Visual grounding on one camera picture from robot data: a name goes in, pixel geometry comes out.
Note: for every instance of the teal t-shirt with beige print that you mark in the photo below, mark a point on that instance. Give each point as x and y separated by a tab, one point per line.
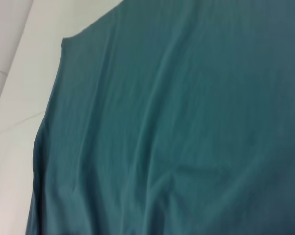
174	122

